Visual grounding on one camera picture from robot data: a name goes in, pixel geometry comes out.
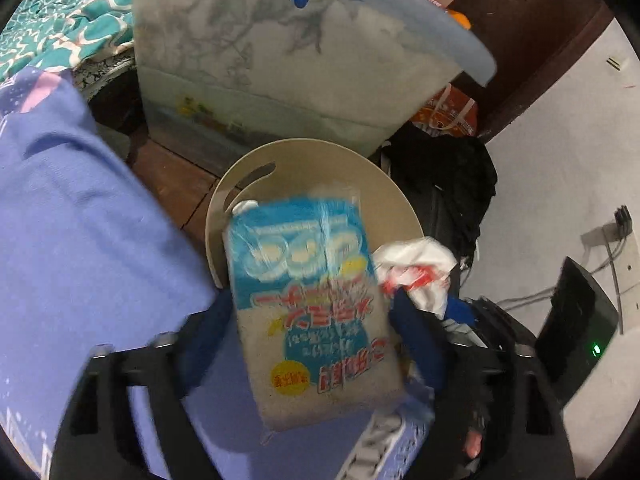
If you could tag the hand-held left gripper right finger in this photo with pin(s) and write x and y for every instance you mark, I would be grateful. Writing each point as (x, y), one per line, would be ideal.
(415, 340)

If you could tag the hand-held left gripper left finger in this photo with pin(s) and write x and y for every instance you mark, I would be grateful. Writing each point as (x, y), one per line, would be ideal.
(200, 345)

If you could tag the white red wrapper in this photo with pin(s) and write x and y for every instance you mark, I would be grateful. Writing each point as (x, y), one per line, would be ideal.
(425, 280)

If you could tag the blue white tissue pack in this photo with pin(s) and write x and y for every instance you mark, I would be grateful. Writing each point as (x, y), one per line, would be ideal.
(310, 310)

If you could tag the trash bin with beige lid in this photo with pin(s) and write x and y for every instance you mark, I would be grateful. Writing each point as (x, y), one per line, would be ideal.
(325, 165)

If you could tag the black router green light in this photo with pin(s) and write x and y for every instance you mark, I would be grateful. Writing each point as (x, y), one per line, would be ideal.
(570, 320)

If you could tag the black cloth bag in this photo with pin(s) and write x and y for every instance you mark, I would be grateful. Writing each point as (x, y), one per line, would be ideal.
(440, 175)

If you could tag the orange printed bag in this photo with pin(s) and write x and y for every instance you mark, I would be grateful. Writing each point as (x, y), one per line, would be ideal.
(445, 112)

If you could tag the clear storage box blue clips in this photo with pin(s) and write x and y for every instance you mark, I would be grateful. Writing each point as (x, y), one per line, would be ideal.
(275, 60)

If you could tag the dark brown wooden cabinet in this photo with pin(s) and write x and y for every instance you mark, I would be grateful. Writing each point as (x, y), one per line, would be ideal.
(525, 25)

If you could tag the teal patterned quilt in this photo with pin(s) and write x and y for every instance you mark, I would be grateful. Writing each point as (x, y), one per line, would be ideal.
(50, 25)

